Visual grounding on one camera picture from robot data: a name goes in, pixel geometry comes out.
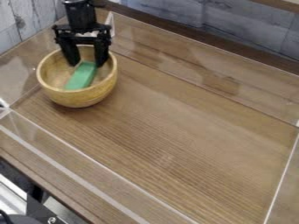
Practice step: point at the clear acrylic enclosure wall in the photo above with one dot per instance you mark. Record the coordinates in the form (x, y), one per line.
(192, 144)

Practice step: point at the black metal bracket with bolt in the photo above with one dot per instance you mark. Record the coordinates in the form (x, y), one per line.
(39, 212)

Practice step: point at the wooden bowl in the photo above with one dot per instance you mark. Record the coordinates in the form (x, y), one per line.
(54, 72)

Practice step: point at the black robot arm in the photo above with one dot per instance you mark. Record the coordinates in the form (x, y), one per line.
(83, 31)

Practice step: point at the green rectangular block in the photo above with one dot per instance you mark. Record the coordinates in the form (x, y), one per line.
(82, 76)

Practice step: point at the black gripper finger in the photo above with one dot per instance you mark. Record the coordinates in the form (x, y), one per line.
(70, 51)
(102, 45)

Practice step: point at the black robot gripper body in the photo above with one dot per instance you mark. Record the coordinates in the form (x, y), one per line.
(82, 22)

